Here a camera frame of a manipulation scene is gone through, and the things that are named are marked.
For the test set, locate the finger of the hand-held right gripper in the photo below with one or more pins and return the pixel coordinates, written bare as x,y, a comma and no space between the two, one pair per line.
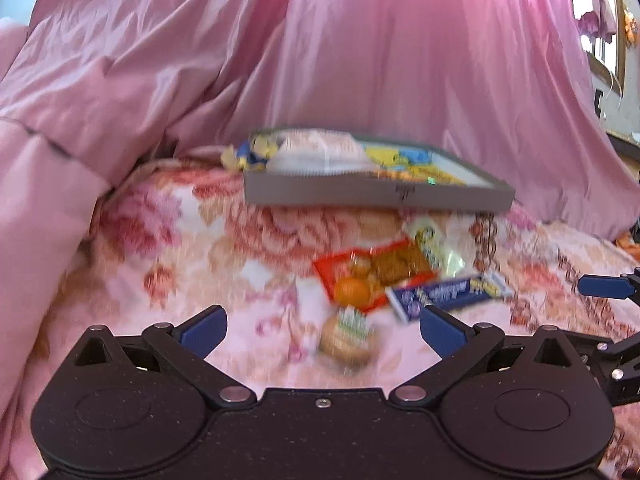
602,286
617,360

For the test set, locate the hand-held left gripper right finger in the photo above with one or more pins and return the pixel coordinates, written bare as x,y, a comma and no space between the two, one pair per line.
440,332

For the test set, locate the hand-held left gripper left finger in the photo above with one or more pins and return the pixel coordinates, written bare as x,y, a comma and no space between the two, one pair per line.
202,330

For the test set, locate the blue bar snack packet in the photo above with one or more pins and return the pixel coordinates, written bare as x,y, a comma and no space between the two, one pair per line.
440,295

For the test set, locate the round cookie packet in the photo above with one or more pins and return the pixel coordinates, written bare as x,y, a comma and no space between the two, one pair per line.
345,345

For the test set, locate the grey cardboard box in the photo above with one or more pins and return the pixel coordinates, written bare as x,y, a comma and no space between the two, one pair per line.
350,192

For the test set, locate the orange object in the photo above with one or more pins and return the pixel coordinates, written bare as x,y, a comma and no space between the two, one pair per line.
629,246

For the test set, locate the floral bedsheet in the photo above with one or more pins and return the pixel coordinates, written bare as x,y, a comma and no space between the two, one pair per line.
200,260

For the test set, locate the red snack packet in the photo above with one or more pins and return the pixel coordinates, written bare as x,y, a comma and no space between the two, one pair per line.
390,265

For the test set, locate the yellow white snack packet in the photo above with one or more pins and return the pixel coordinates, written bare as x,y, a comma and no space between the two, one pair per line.
430,245

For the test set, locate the wooden ledge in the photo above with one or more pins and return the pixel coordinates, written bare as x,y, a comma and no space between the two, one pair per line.
625,147

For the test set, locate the cream blue snack packet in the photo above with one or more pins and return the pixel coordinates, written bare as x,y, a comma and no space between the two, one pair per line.
240,155

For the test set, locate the yellow blue snack packet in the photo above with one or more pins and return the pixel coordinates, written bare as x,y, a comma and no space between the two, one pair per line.
400,155

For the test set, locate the black device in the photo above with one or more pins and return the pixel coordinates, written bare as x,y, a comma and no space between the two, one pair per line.
598,102

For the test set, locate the white snack bag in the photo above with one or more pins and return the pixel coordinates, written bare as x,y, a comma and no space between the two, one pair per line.
312,152

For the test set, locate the pink ruffled cloth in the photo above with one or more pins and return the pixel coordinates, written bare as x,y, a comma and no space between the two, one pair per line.
595,15

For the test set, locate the pink satin curtain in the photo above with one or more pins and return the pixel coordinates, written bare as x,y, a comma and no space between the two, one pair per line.
375,60

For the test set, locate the pale pink quilt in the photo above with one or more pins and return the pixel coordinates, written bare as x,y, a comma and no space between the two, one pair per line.
10,45

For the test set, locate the wooden window frame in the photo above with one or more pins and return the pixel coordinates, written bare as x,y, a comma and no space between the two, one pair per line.
620,35

